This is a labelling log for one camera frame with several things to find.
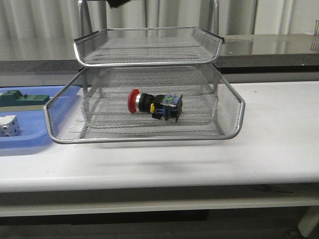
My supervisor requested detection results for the white metal valve block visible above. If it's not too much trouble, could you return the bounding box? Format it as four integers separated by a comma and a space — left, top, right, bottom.
0, 115, 20, 137

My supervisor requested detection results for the dark back counter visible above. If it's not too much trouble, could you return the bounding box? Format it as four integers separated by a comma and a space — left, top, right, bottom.
0, 34, 319, 87

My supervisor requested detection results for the silver rack frame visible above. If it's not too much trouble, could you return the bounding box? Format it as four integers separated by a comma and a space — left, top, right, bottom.
77, 0, 225, 113

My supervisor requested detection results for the blue plastic tray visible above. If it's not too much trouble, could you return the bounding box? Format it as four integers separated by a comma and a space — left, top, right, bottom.
0, 86, 83, 152

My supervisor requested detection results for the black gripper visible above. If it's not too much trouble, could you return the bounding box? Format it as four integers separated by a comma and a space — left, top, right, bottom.
107, 0, 130, 8

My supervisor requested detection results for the red emergency stop button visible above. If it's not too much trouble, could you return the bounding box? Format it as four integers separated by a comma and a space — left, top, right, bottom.
127, 89, 183, 121

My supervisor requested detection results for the silver mesh tray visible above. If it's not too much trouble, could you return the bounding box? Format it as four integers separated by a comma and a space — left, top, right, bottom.
74, 26, 224, 67
52, 64, 245, 144

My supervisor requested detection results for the green terminal block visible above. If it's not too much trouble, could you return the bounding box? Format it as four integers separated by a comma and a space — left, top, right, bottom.
0, 90, 50, 107

